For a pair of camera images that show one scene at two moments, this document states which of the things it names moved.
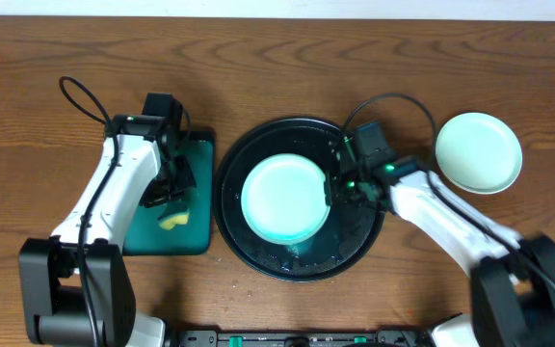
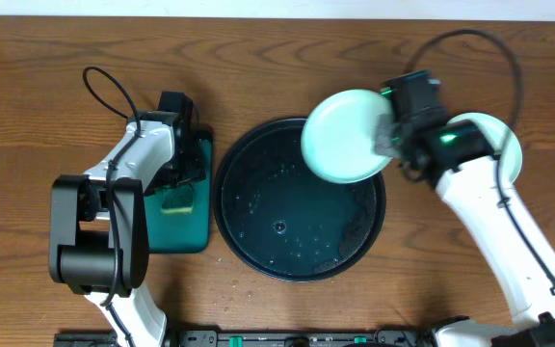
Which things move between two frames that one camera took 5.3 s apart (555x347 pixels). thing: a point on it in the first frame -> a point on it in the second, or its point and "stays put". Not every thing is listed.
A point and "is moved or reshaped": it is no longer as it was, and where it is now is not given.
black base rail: [329, 337] stays put
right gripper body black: [337, 185] -> [385, 140]
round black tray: [351, 233] stays put
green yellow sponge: [173, 214] is moved or reshaped
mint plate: [282, 199] -> [337, 136]
